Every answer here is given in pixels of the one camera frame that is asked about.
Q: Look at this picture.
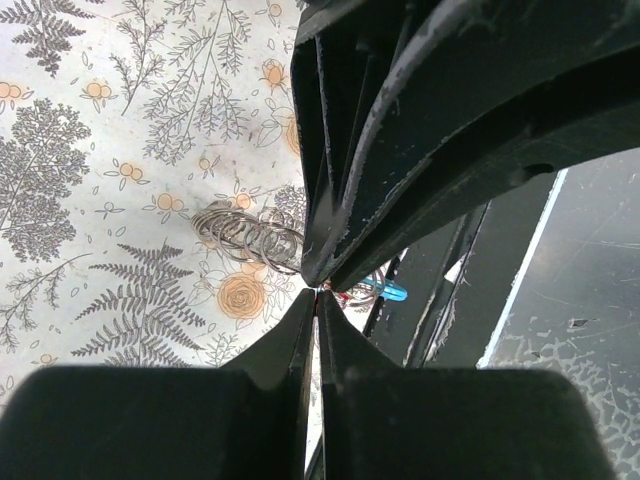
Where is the floral table mat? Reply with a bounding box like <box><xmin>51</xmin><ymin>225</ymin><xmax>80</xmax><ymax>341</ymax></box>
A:
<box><xmin>1</xmin><ymin>1</ymin><xmax>306</xmax><ymax>418</ymax></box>

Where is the blue key tag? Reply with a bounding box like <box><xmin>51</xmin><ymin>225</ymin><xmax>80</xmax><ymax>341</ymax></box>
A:
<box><xmin>362</xmin><ymin>278</ymin><xmax>408</xmax><ymax>302</ymax></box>

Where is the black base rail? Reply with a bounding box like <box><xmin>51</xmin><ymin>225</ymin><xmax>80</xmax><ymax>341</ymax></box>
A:
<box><xmin>346</xmin><ymin>171</ymin><xmax>567</xmax><ymax>368</ymax></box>

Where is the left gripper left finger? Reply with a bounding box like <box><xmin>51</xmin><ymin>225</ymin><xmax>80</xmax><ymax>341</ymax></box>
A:
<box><xmin>1</xmin><ymin>289</ymin><xmax>315</xmax><ymax>479</ymax></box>

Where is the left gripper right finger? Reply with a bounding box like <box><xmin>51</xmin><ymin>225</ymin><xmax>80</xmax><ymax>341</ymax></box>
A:
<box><xmin>317</xmin><ymin>292</ymin><xmax>615</xmax><ymax>479</ymax></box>

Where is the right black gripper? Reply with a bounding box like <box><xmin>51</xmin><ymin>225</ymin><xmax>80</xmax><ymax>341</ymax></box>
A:
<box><xmin>292</xmin><ymin>1</ymin><xmax>639</xmax><ymax>290</ymax></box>

